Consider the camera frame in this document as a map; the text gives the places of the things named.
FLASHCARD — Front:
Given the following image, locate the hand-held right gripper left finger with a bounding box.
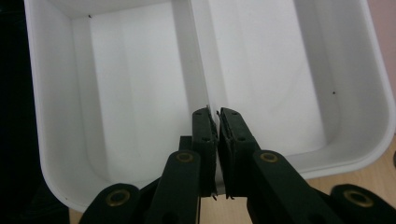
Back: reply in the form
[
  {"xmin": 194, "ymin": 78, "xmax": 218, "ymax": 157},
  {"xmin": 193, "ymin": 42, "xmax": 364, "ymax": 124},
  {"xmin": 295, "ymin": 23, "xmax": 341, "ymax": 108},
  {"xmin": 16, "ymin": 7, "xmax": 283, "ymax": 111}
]
[{"xmin": 144, "ymin": 106, "xmax": 219, "ymax": 224}]

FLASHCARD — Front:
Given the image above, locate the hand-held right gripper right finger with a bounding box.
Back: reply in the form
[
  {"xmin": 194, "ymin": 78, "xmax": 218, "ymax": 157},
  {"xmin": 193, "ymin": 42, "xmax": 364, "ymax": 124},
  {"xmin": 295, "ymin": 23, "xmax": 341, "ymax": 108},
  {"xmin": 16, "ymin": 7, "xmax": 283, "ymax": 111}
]
[{"xmin": 218, "ymin": 107, "xmax": 344, "ymax": 224}]

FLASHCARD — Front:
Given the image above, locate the white divided tray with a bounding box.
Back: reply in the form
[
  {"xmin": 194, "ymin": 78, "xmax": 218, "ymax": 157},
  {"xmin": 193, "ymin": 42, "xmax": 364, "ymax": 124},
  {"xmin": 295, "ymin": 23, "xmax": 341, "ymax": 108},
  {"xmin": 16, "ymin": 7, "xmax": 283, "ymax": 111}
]
[{"xmin": 23, "ymin": 0, "xmax": 396, "ymax": 213}]

